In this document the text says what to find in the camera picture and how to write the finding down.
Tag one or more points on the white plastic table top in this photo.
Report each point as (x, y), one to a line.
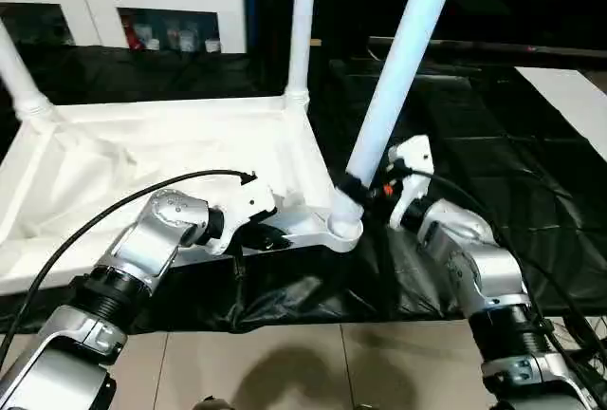
(142, 154)

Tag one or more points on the white plastic table leg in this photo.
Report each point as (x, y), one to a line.
(21, 78)
(403, 59)
(302, 21)

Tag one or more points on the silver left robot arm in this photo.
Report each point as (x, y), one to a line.
(142, 249)

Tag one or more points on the black plastic mat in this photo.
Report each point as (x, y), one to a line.
(493, 239)

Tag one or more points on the small tan tag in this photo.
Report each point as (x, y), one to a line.
(315, 43)

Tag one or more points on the dark left robot foot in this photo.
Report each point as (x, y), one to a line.
(213, 404)

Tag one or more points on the small bottles behind glass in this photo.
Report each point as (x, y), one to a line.
(171, 32)

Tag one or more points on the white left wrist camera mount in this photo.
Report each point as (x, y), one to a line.
(245, 201)

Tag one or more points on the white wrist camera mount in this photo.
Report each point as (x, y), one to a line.
(245, 201)
(413, 168)

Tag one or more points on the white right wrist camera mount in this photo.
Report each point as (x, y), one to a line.
(413, 168)

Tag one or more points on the dark metal rail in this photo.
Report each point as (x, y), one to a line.
(512, 49)

